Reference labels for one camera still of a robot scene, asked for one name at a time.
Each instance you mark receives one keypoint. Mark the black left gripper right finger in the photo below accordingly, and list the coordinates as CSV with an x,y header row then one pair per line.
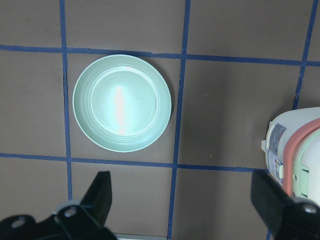
x,y
286,217

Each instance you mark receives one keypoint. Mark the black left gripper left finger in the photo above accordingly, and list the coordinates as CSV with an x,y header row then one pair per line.
x,y
90,213

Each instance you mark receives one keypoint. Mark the white pink rice cooker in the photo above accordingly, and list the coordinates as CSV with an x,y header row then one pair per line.
x,y
292,152

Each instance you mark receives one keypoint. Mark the light green round plate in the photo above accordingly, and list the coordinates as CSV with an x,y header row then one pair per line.
x,y
122,103

